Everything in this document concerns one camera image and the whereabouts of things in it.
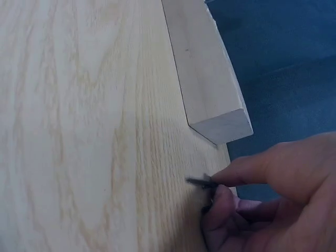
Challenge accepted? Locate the person's right hand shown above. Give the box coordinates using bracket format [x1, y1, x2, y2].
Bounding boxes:
[201, 130, 336, 252]

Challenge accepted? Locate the small black pointed object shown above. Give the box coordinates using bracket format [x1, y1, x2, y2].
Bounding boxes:
[185, 174, 219, 213]

